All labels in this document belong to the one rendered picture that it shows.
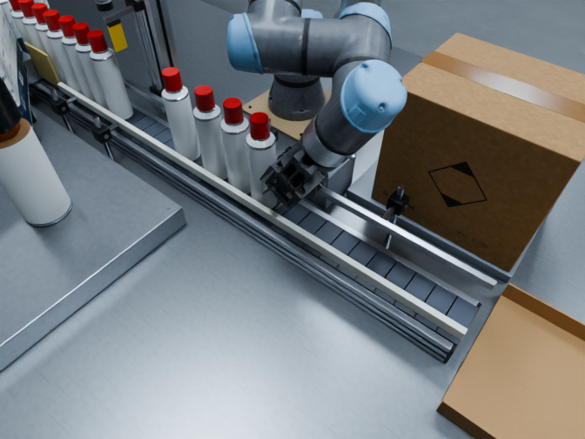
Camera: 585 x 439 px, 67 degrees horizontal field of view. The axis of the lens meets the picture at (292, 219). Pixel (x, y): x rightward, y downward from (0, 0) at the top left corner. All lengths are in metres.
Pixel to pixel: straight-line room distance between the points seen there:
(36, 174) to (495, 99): 0.77
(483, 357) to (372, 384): 0.19
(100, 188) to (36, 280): 0.23
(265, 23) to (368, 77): 0.17
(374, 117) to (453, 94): 0.27
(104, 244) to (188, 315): 0.21
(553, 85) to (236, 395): 0.71
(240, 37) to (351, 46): 0.14
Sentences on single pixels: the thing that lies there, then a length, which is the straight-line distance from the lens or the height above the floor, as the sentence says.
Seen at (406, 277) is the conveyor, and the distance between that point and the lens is 0.80.
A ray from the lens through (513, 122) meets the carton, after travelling 0.76.
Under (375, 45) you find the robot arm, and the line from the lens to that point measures 0.61.
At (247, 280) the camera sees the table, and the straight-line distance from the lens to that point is 0.84.
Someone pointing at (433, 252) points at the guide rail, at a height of 0.96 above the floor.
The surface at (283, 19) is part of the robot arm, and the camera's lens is 0.64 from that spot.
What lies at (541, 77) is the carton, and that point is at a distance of 0.89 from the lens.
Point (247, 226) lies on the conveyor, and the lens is 0.88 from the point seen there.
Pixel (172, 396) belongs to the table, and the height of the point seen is 0.83.
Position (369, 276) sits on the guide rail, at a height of 0.91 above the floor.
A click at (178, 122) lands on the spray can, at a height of 0.99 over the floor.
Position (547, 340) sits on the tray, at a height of 0.83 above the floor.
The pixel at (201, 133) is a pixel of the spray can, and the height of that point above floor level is 1.01.
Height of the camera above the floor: 1.53
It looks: 49 degrees down
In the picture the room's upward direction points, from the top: straight up
